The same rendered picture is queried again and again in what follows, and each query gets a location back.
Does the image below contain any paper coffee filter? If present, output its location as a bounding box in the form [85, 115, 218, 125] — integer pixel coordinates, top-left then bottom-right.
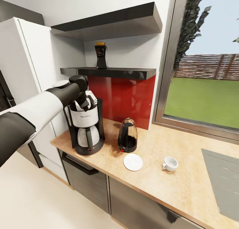
[75, 98, 91, 112]

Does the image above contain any coffee cup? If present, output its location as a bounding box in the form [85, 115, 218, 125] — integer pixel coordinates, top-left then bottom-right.
[162, 157, 178, 171]

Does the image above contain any saucer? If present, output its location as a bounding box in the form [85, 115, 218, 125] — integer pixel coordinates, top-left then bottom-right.
[123, 154, 143, 171]

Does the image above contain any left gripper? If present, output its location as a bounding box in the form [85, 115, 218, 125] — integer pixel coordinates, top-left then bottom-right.
[76, 92, 89, 112]

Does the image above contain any bottle of coffee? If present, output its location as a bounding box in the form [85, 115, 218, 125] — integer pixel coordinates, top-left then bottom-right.
[95, 42, 108, 69]

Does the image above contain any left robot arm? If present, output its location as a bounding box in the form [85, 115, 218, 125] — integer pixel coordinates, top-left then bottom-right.
[0, 75, 97, 167]

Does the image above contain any electric kettle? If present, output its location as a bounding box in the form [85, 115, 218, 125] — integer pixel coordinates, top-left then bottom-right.
[118, 119, 138, 153]

